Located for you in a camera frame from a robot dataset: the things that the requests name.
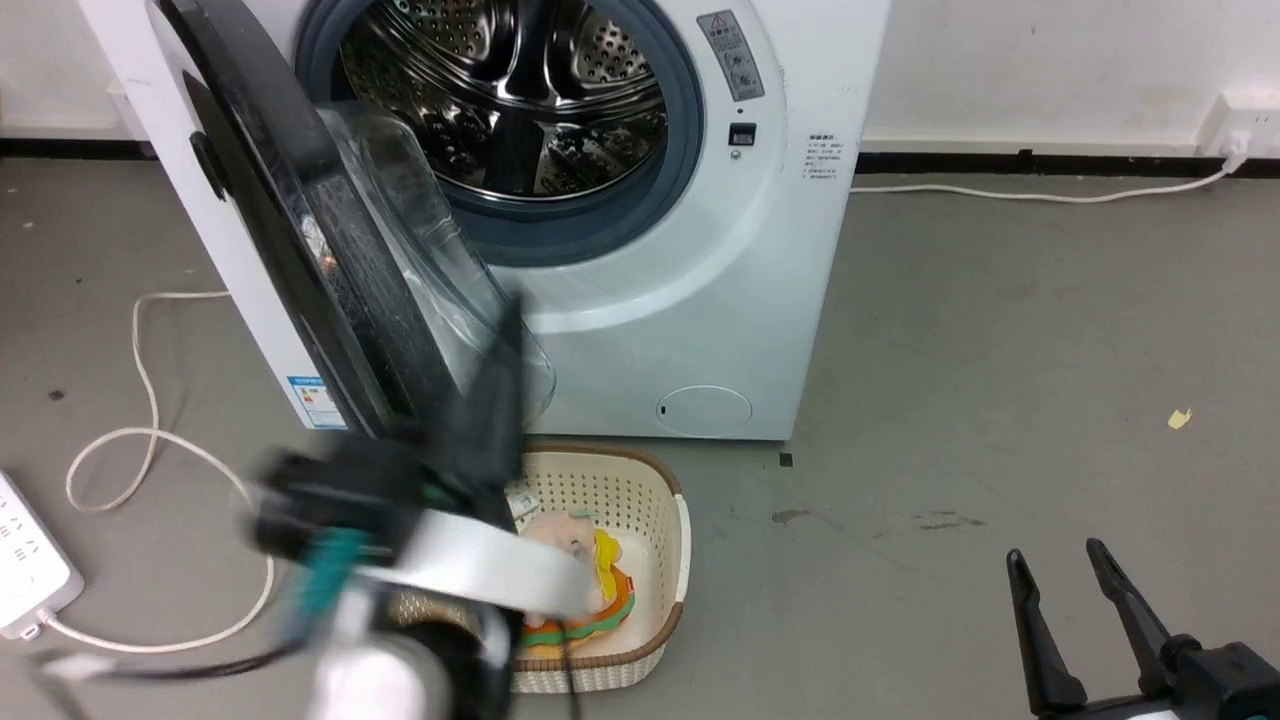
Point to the yellow paper scrap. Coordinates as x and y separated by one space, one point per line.
1180 419

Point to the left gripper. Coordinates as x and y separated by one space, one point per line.
470 560

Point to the round drain filter cover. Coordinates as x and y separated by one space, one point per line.
704 410

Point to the grey rubber door gasket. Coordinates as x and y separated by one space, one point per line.
680 150

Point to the steel washer drum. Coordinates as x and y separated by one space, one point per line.
520 90

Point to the white wall socket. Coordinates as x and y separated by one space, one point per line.
1245 115

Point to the black round glass washer door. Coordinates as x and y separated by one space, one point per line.
290 210

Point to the blue energy label sticker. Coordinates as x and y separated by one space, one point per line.
315 400

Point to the white power strip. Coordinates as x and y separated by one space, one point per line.
25 560

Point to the colourful plush toy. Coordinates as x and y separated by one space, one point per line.
605 590

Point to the grey warning sticker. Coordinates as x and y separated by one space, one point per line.
732 55

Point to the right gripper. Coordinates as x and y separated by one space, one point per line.
1225 680

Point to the cream perforated laundry basket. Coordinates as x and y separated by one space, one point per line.
655 520

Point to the white front-load washing machine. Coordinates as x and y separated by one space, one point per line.
700 300

